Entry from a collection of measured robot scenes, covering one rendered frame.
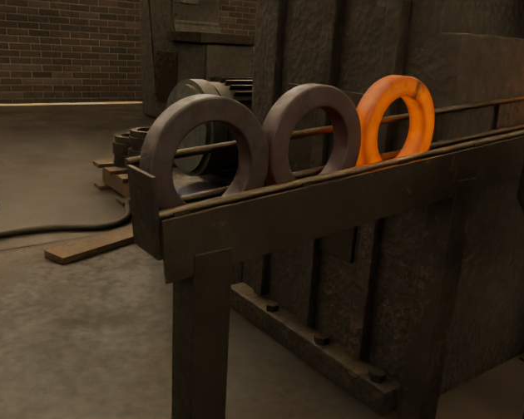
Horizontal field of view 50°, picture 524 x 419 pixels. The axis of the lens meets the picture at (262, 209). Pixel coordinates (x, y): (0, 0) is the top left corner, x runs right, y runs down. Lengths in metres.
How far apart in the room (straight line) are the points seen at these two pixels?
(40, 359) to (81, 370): 0.13
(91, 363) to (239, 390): 0.40
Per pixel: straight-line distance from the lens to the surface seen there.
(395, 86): 0.94
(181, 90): 2.24
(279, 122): 0.78
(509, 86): 1.37
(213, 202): 0.72
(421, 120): 1.02
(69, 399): 1.46
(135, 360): 1.58
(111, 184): 3.17
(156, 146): 0.69
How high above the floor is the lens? 0.83
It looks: 17 degrees down
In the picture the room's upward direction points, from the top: 3 degrees clockwise
